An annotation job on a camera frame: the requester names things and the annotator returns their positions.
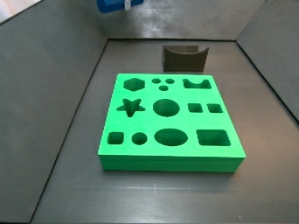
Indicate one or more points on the black curved cradle stand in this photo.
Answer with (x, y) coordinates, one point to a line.
(182, 58)

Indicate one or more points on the blue hexagonal prism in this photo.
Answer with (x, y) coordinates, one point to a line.
(114, 5)

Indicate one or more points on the green shape-sorter foam block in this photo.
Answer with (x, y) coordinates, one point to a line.
(168, 125)

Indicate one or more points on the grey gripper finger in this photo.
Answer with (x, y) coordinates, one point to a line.
(126, 4)

